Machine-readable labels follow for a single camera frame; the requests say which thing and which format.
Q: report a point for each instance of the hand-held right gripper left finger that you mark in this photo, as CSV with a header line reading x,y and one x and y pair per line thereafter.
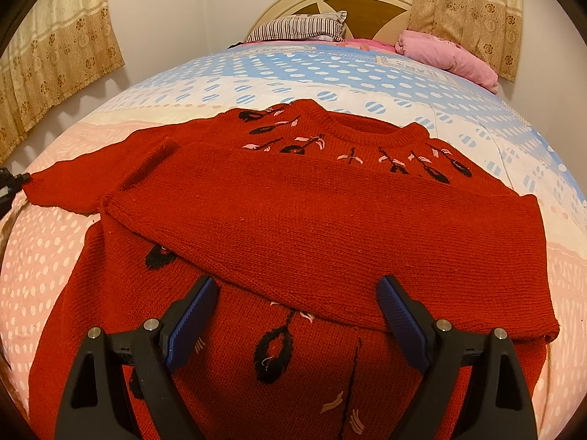
x,y
192,325

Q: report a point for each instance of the red knitted sweater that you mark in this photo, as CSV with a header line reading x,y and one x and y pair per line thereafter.
x,y
321,229

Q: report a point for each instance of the striped pillow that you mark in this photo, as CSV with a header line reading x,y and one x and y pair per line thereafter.
x,y
293,27

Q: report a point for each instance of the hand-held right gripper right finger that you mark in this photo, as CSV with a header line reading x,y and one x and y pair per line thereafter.
x,y
403,325

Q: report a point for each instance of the pink printed cloth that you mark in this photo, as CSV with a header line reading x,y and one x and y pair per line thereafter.
x,y
367,44

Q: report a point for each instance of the beige floral curtain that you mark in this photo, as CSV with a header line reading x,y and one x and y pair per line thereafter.
x,y
467,9
59,32

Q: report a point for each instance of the pink folded blanket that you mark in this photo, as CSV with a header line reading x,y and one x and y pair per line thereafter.
x,y
445,55

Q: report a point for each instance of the dotted patchwork bed cover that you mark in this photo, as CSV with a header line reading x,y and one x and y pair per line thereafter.
x,y
321,73

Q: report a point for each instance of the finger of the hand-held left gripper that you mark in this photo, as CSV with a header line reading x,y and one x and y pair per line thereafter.
x,y
11,185

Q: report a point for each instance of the cream and wood headboard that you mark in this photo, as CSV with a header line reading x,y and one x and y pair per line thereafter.
x,y
367,11

